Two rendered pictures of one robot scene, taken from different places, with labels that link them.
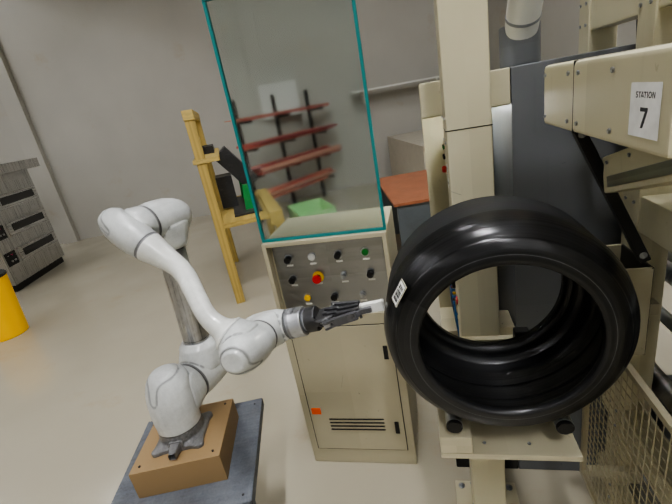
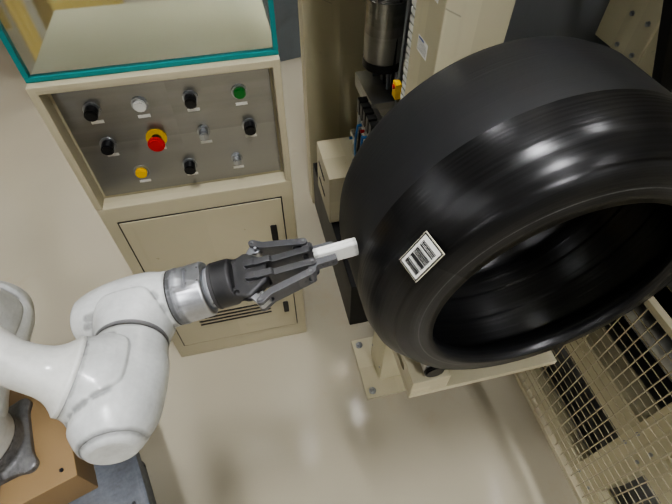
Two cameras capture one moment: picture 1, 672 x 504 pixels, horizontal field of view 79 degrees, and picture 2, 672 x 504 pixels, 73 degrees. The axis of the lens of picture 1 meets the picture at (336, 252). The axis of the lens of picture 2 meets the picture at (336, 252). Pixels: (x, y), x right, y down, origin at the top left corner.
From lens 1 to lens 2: 0.62 m
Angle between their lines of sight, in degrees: 38
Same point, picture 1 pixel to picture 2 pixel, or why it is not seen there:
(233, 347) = (106, 431)
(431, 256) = (496, 195)
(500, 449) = (473, 372)
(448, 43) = not seen: outside the picture
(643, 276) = not seen: hidden behind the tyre
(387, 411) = not seen: hidden behind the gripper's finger
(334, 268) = (185, 122)
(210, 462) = (64, 486)
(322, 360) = (180, 256)
